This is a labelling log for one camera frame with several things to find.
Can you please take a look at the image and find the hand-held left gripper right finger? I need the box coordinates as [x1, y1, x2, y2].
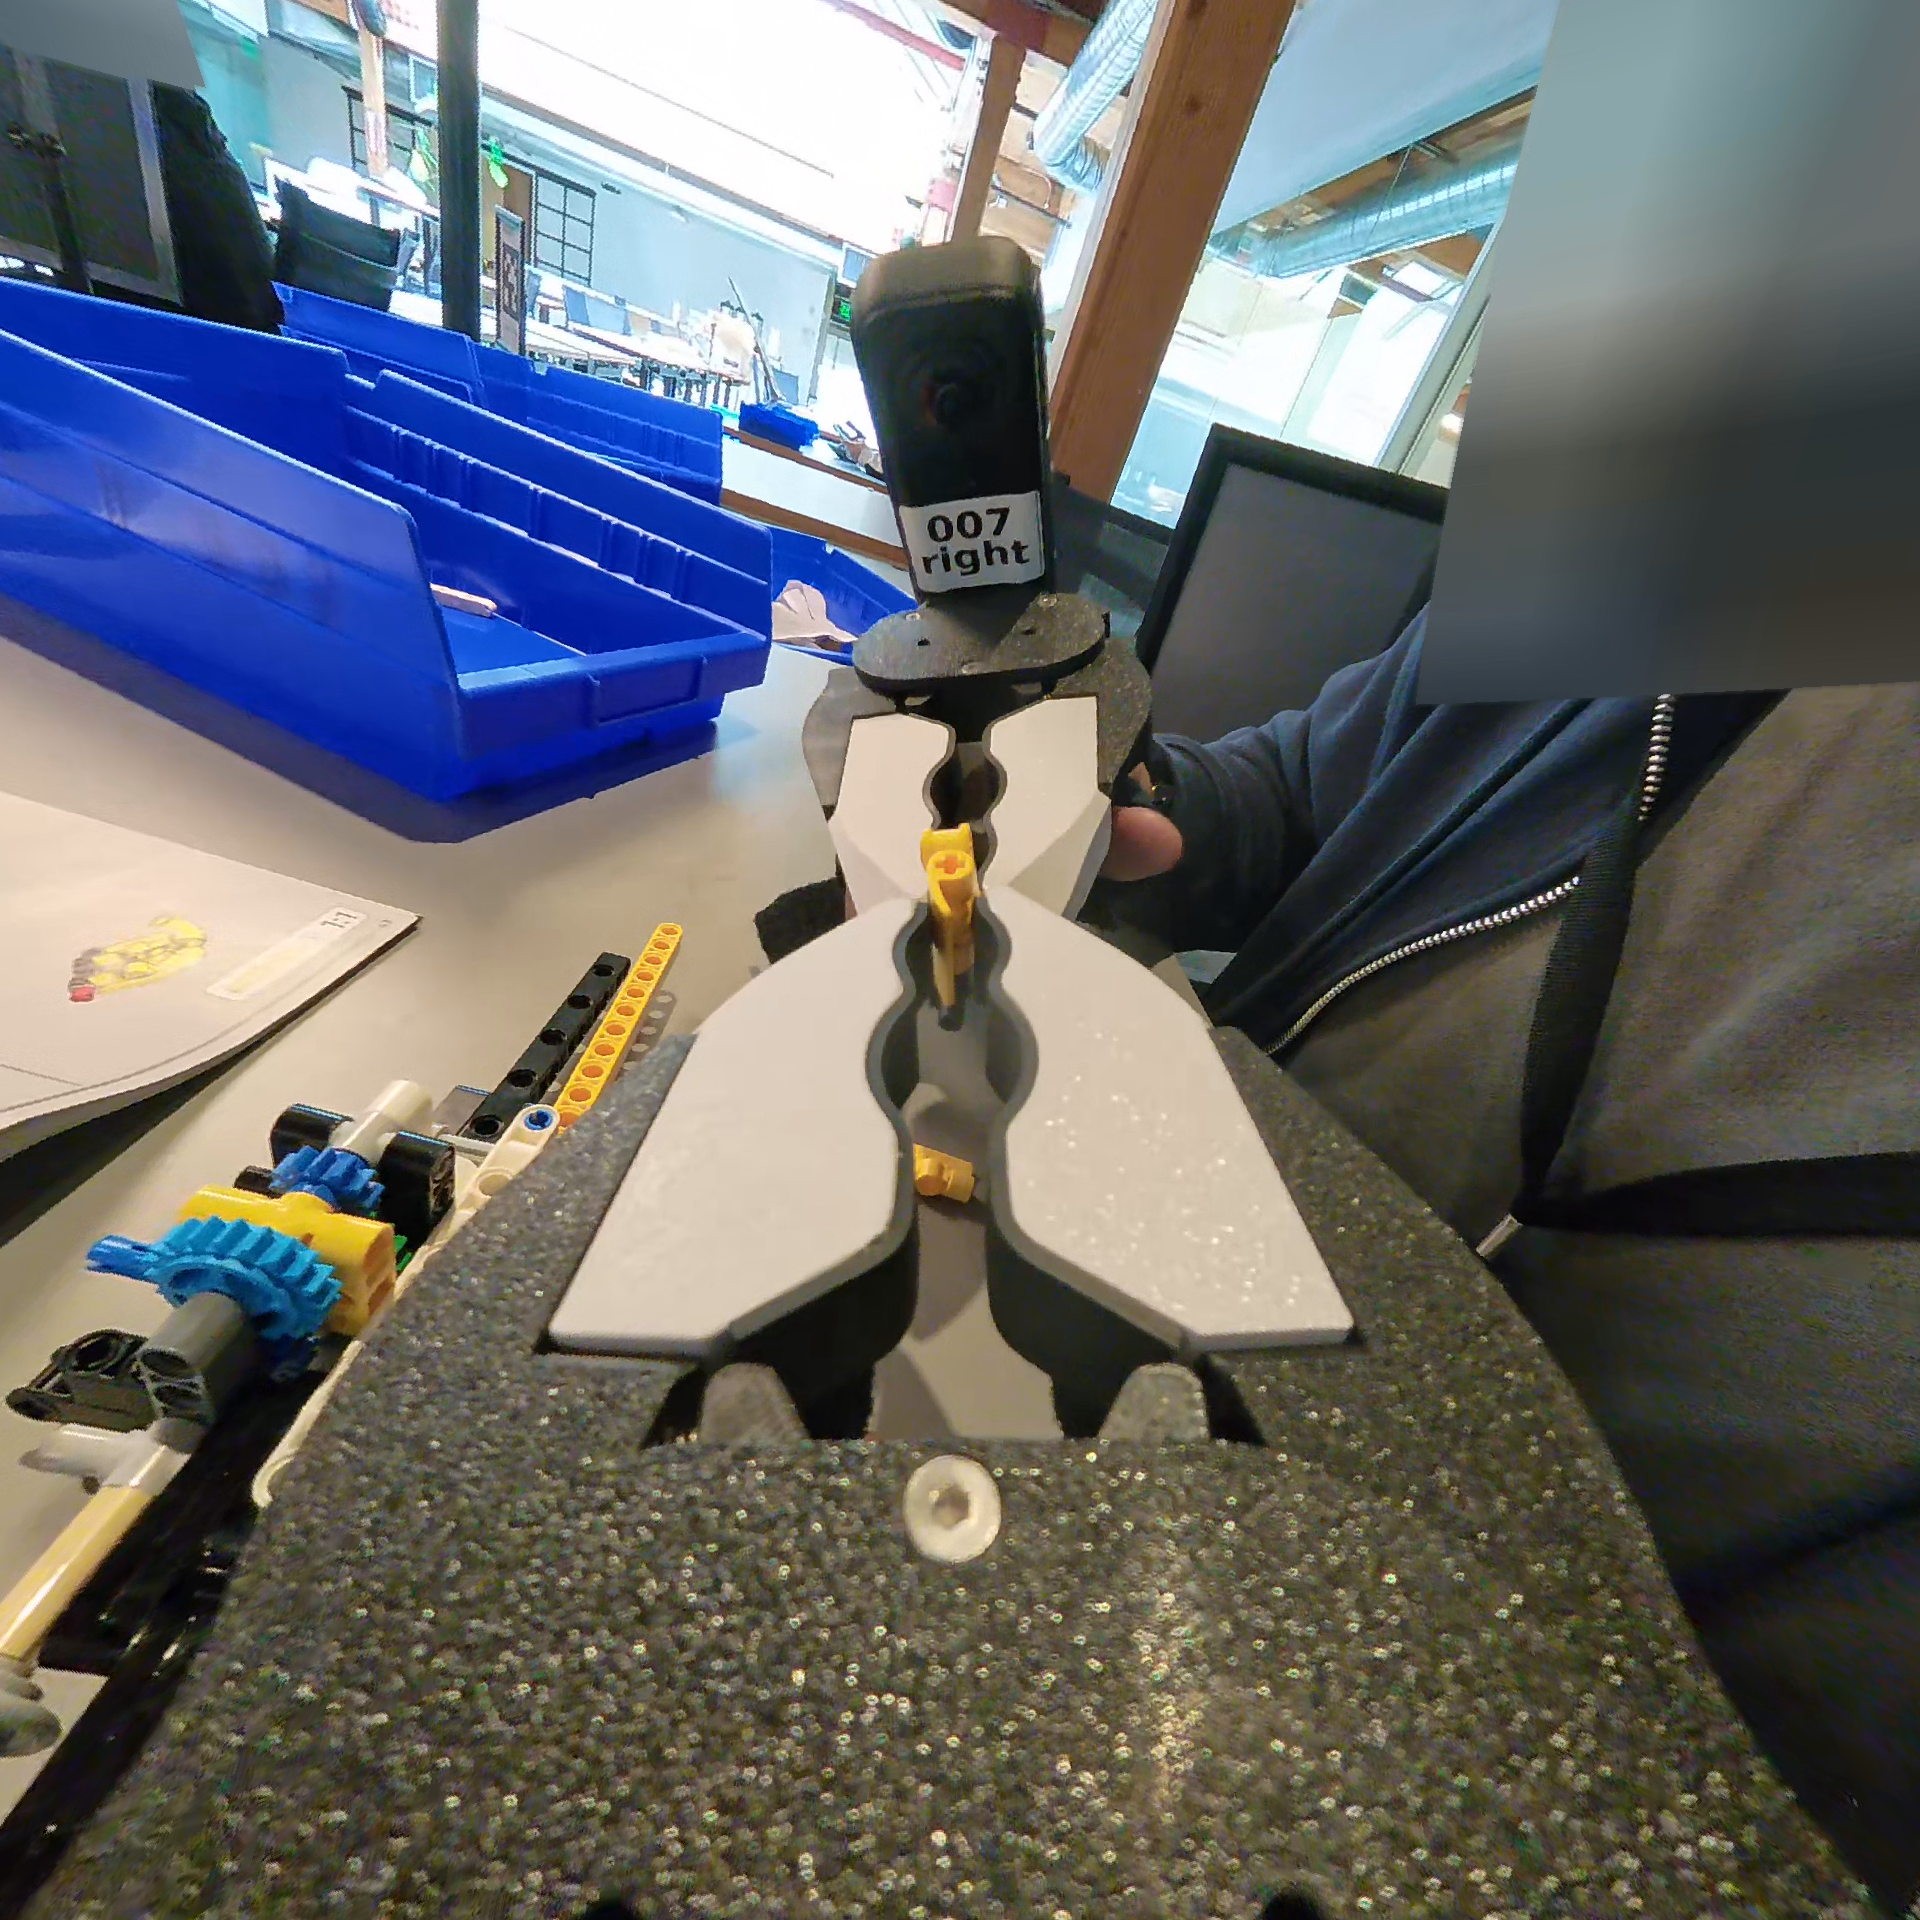
[983, 896, 1360, 1349]

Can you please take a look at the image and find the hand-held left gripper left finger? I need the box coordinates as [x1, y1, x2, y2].
[550, 896, 924, 1360]

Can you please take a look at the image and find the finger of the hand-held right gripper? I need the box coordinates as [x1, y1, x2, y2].
[829, 710, 965, 924]
[976, 693, 1119, 920]

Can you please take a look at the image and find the yellow lego connector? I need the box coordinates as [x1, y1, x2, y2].
[919, 823, 988, 1029]

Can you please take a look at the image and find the lego technic vehicle model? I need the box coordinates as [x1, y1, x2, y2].
[0, 918, 683, 1760]

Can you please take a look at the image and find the lego instruction booklet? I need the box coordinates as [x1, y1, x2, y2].
[0, 790, 423, 1162]

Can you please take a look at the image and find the blue plastic parts bin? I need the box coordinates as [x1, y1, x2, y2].
[0, 334, 775, 806]

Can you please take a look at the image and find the person's right forearm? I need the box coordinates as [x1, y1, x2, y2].
[1147, 608, 1594, 1037]

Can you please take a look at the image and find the person's right hand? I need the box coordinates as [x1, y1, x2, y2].
[1107, 761, 1189, 885]

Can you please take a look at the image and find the wooden pillar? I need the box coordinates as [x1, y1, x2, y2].
[1046, 0, 1296, 508]

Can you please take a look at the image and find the black flat monitor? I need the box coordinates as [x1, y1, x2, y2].
[1135, 422, 1451, 746]

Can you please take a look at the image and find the black stand pole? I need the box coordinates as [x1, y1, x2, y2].
[434, 0, 485, 344]

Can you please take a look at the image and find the black office chair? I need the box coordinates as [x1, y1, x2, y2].
[274, 181, 418, 312]

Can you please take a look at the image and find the black computer monitor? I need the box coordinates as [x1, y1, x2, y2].
[0, 52, 186, 300]

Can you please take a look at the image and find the silver ventilation duct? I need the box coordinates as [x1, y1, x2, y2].
[1211, 142, 1517, 281]

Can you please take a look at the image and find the black bag strap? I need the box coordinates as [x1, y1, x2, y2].
[1506, 801, 1920, 1247]

